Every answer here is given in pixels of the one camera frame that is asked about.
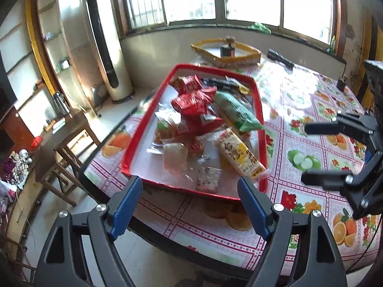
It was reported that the yellow rice cracker packet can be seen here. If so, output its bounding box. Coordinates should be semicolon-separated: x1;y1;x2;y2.
215;128;268;180

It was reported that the red snack packet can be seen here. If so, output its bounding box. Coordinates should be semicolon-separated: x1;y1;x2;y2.
171;87;216;117
176;75;203;94
175;110;223;136

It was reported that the pale pastry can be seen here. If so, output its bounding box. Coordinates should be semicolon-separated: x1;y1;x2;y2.
163;143;189;175

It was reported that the wall shelf unit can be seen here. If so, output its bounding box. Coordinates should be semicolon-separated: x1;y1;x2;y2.
25;0;90;111

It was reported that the green snack packet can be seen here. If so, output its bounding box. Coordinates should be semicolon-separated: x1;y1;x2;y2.
213;91;265;132

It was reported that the clear orange pastry packet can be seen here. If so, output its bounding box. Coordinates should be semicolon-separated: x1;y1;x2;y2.
154;110;180;144

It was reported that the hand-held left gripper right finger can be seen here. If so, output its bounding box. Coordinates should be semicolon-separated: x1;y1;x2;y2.
237;176;349;287

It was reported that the clear white nougat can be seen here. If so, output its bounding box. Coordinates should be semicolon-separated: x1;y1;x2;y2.
196;167;222;193

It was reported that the metal kettle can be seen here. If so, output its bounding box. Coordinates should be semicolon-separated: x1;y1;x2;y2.
52;91;71;117

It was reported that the white tower air conditioner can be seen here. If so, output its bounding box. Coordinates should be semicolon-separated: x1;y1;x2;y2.
84;0;134;104

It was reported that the wooden side table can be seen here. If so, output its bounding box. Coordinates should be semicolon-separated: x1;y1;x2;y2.
34;108;101;207

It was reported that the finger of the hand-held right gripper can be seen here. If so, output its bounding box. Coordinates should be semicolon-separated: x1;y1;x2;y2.
301;152;383;219
304;110;383;153

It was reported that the green cloth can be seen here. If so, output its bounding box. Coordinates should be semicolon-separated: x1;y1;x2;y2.
248;22;271;35

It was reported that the red tray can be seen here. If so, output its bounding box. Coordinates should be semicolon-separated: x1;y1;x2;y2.
120;63;269;201

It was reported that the yellow cardboard box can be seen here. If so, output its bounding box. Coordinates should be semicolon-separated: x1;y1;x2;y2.
191;37;261;68

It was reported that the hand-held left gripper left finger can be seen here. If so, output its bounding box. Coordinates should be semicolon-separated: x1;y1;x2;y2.
34;176;144;287

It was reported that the black flashlight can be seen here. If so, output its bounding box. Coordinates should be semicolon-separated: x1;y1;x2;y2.
267;49;294;72

